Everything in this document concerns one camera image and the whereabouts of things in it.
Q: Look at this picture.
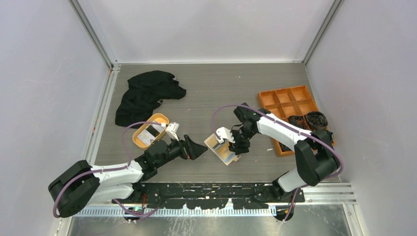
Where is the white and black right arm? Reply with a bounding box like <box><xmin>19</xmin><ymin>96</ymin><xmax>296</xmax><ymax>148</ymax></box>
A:
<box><xmin>229</xmin><ymin>103</ymin><xmax>342</xmax><ymax>202</ymax></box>

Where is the green patterned rolled tie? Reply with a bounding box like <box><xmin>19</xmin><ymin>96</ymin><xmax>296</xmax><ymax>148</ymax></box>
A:
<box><xmin>324</xmin><ymin>129</ymin><xmax>334</xmax><ymax>144</ymax></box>

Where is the yellow oval tray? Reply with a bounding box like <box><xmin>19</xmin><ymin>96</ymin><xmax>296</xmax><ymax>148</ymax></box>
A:
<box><xmin>132</xmin><ymin>113</ymin><xmax>170</xmax><ymax>150</ymax></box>

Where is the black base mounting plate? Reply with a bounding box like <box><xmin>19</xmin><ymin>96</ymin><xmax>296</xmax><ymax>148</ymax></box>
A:
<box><xmin>119</xmin><ymin>182</ymin><xmax>305</xmax><ymax>209</ymax></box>

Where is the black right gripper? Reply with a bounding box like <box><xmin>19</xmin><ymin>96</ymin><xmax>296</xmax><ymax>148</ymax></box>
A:
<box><xmin>226</xmin><ymin>126</ymin><xmax>256</xmax><ymax>155</ymax></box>

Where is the dark patterned rolled tie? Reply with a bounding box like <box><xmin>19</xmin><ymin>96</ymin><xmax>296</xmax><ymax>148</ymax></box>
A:
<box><xmin>288</xmin><ymin>116</ymin><xmax>308</xmax><ymax>129</ymax></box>

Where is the credit card in tray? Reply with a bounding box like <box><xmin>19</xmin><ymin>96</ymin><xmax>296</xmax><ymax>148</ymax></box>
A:
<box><xmin>136</xmin><ymin>124</ymin><xmax>164</xmax><ymax>146</ymax></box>

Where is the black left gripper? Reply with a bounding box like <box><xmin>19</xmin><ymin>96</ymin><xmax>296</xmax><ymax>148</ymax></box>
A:
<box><xmin>155</xmin><ymin>133</ymin><xmax>207</xmax><ymax>168</ymax></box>

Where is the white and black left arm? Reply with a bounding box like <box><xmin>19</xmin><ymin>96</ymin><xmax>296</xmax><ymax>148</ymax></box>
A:
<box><xmin>48</xmin><ymin>135</ymin><xmax>208</xmax><ymax>218</ymax></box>

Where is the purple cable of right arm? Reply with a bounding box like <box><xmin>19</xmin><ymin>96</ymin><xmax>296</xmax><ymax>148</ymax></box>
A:
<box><xmin>210</xmin><ymin>104</ymin><xmax>344</xmax><ymax>222</ymax></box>

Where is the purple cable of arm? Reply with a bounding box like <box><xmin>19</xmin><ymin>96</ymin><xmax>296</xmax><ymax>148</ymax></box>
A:
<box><xmin>210</xmin><ymin>104</ymin><xmax>344</xmax><ymax>222</ymax></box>
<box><xmin>52</xmin><ymin>121</ymin><xmax>170</xmax><ymax>223</ymax></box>

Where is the black cloth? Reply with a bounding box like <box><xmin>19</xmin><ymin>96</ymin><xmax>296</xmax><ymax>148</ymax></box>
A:
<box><xmin>115</xmin><ymin>70</ymin><xmax>187</xmax><ymax>127</ymax></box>

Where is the orange compartment tray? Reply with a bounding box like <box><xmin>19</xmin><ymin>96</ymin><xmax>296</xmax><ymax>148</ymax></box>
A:
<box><xmin>257</xmin><ymin>85</ymin><xmax>336</xmax><ymax>158</ymax></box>

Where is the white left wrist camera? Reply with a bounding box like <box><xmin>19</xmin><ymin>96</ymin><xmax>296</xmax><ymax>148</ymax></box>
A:
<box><xmin>160</xmin><ymin>122</ymin><xmax>180</xmax><ymax>141</ymax></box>

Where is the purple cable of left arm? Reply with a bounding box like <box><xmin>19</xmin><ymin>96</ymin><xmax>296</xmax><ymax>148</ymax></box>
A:
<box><xmin>52</xmin><ymin>121</ymin><xmax>170</xmax><ymax>223</ymax></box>

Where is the aluminium front rail frame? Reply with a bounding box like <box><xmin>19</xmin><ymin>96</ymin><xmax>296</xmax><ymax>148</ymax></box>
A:
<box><xmin>75</xmin><ymin>182</ymin><xmax>357</xmax><ymax>221</ymax></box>

